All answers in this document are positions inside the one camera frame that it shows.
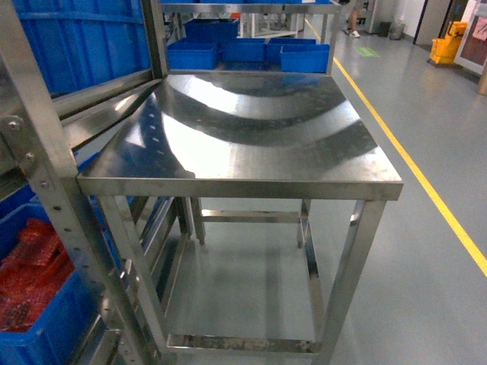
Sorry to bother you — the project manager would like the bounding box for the stainless steel shelf rack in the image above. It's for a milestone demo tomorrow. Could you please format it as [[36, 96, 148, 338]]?
[[0, 0, 191, 365]]

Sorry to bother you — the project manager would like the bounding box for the yellow mop bucket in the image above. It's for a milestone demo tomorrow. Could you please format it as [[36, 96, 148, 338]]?
[[430, 21, 468, 65]]

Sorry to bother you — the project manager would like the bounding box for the blue bin with red parts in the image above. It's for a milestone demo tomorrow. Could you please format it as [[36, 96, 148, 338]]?
[[1, 204, 96, 364]]

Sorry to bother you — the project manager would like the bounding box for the walking person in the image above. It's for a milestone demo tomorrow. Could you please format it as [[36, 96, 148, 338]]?
[[339, 0, 368, 39]]

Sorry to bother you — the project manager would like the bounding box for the stainless steel side table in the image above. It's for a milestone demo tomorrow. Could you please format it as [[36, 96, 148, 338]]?
[[78, 71, 403, 364]]

